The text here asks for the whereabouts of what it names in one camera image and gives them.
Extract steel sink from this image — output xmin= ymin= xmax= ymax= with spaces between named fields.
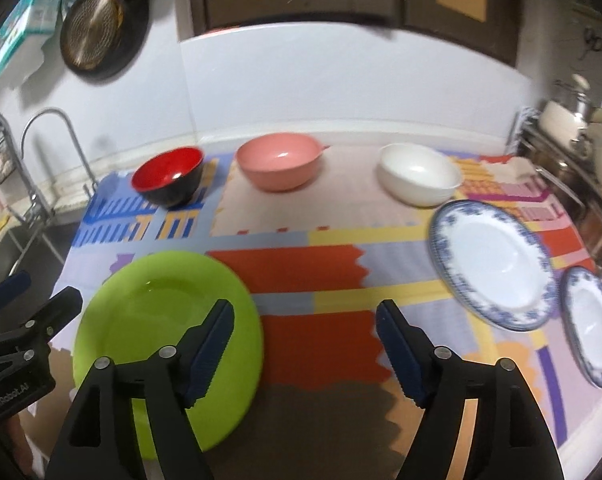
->
xmin=0 ymin=217 xmax=79 ymax=313

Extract steel pot with lid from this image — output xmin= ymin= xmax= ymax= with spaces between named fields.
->
xmin=554 ymin=74 xmax=599 ymax=120

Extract cream pot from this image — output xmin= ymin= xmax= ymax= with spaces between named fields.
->
xmin=538 ymin=100 xmax=589 ymax=142

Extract colourful patterned table mat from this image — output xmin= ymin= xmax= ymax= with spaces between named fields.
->
xmin=18 ymin=149 xmax=602 ymax=480

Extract white plastic board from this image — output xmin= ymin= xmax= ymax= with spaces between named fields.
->
xmin=505 ymin=107 xmax=537 ymax=157

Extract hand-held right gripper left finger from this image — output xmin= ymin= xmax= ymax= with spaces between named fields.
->
xmin=45 ymin=299 xmax=236 ymax=480

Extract copper-toned steel pot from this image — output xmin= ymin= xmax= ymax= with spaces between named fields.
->
xmin=574 ymin=195 xmax=602 ymax=273

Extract black frying pan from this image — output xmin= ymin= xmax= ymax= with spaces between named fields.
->
xmin=59 ymin=0 xmax=149 ymax=81

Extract small blue-rimmed white plate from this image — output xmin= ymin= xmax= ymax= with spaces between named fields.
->
xmin=560 ymin=266 xmax=602 ymax=390

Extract red and black bowl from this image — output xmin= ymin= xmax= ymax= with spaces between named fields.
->
xmin=131 ymin=146 xmax=205 ymax=210

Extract large blue-rimmed white plate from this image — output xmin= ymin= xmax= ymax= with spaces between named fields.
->
xmin=427 ymin=199 xmax=562 ymax=332

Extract hanging scissors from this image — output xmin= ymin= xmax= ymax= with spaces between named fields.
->
xmin=578 ymin=27 xmax=602 ymax=59

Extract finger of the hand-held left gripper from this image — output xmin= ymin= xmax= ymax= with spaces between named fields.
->
xmin=0 ymin=270 xmax=32 ymax=327
xmin=0 ymin=286 xmax=84 ymax=350

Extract chrome faucet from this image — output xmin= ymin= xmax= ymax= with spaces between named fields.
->
xmin=20 ymin=108 xmax=99 ymax=196

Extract pink bowl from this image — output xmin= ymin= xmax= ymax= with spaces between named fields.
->
xmin=236 ymin=132 xmax=329 ymax=192

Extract teal and white box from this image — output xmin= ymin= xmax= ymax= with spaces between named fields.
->
xmin=0 ymin=0 xmax=82 ymax=92

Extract white bowl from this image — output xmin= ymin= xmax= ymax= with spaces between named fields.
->
xmin=377 ymin=143 xmax=463 ymax=207

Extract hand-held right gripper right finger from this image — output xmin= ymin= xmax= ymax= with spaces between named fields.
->
xmin=375 ymin=299 xmax=567 ymax=480

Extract green plate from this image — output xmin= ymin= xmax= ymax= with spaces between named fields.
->
xmin=72 ymin=251 xmax=265 ymax=461

